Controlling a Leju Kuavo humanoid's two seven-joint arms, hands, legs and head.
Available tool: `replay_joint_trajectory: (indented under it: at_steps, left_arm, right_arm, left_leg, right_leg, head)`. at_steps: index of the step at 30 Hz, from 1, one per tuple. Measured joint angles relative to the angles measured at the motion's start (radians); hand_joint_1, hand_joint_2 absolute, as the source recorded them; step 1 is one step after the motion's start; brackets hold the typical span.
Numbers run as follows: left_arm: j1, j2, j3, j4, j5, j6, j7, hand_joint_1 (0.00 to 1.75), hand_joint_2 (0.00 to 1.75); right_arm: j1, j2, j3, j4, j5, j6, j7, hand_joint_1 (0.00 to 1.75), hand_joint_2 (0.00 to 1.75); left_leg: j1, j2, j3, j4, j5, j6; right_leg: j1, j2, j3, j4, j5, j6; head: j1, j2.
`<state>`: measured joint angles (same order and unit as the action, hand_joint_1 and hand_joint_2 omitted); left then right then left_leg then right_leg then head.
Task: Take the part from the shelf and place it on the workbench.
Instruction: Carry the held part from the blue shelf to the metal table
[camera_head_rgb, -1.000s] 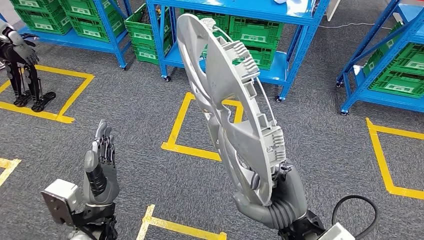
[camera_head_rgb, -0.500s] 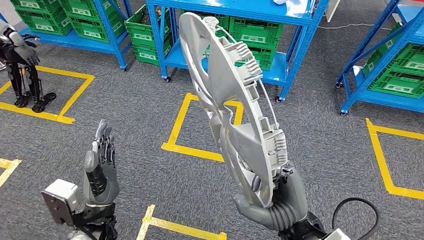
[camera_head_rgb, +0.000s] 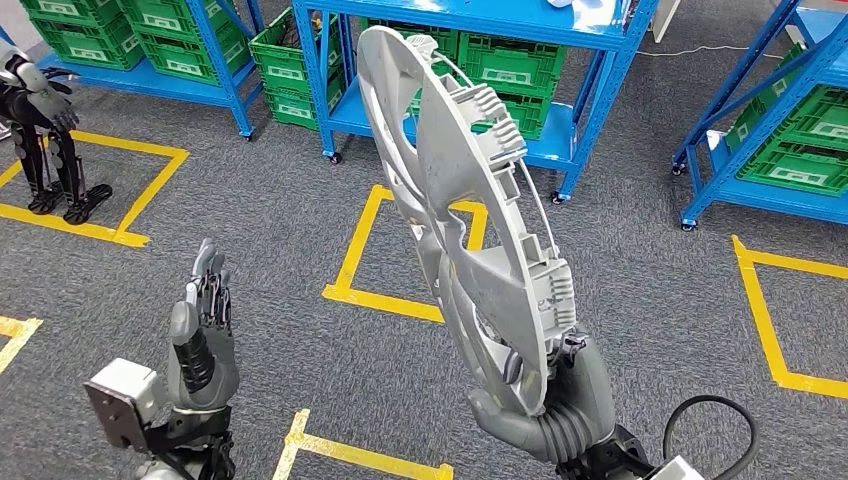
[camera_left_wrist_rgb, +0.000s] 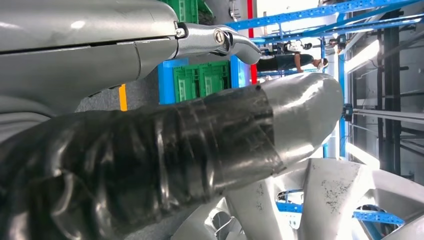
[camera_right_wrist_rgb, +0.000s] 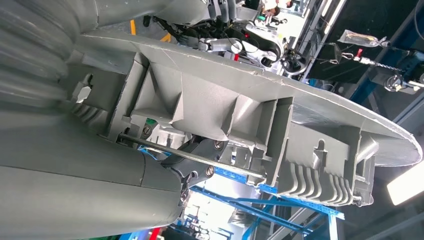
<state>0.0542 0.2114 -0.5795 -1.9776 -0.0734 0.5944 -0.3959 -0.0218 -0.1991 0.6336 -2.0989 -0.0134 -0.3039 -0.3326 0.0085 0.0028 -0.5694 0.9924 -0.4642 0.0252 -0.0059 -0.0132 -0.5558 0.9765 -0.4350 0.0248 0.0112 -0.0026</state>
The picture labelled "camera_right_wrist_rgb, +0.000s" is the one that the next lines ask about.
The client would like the blue metal shelf rack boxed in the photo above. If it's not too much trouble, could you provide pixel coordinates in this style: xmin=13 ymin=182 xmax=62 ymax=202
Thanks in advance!
xmin=190 ymin=165 xmax=345 ymax=240

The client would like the white and black humanoid robot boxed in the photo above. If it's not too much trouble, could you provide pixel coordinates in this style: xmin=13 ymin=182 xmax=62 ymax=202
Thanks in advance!
xmin=142 ymin=0 xmax=311 ymax=78

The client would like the clear plastic bag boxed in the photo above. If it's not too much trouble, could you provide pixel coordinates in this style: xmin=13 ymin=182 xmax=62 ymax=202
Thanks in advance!
xmin=337 ymin=29 xmax=388 ymax=48

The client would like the metal hoist chain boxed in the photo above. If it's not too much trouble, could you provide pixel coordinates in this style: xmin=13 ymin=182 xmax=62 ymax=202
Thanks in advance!
xmin=317 ymin=48 xmax=407 ymax=73

